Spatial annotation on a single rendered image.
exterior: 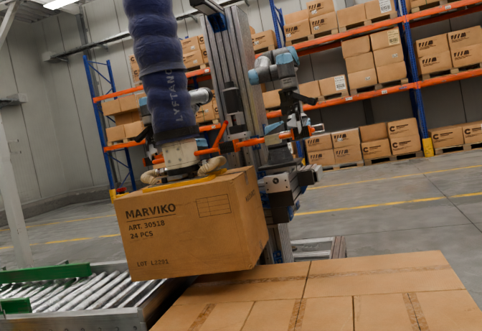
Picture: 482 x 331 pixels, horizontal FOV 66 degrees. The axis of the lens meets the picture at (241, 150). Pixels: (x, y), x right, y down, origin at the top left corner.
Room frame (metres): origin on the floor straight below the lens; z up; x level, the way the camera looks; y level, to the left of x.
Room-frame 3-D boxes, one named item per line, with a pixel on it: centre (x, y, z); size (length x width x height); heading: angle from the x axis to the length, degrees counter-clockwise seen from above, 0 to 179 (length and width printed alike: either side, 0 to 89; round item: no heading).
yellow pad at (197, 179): (1.73, 0.32, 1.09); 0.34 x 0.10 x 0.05; 75
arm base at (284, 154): (2.13, -0.21, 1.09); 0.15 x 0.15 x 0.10
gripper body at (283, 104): (1.67, -0.26, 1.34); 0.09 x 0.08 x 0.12; 75
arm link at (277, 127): (2.13, -0.22, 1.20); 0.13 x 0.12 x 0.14; 80
